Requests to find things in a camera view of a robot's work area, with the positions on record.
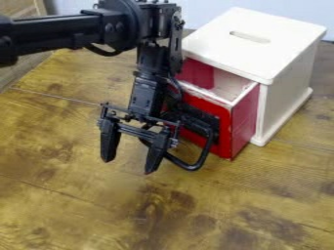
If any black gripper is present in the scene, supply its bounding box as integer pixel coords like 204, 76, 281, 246
99, 40, 182, 175

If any black metal drawer handle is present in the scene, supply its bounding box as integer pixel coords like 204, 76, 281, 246
138, 102, 221, 172

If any red wooden drawer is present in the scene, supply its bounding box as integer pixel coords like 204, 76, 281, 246
165, 59, 260, 160

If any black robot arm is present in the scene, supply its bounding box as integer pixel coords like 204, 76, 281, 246
0, 0, 185, 174

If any white wooden box cabinet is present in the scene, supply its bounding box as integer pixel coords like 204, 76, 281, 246
184, 7, 327, 146

